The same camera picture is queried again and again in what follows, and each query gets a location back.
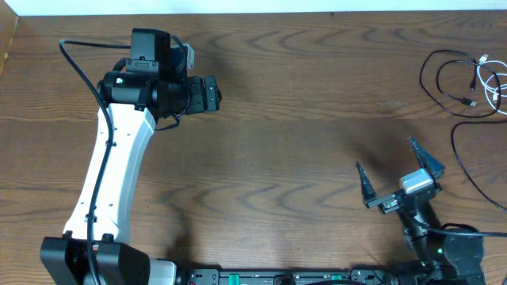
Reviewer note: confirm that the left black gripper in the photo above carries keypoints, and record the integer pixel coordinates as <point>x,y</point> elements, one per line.
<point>211,93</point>

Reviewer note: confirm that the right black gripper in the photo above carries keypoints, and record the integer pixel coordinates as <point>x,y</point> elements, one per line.
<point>394,199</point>

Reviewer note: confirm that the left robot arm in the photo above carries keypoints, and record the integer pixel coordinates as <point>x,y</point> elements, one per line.
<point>150,85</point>

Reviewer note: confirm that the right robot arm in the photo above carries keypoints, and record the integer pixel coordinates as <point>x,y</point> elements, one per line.
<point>448,253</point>

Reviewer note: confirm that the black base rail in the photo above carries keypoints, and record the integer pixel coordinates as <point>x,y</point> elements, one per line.
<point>357,274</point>

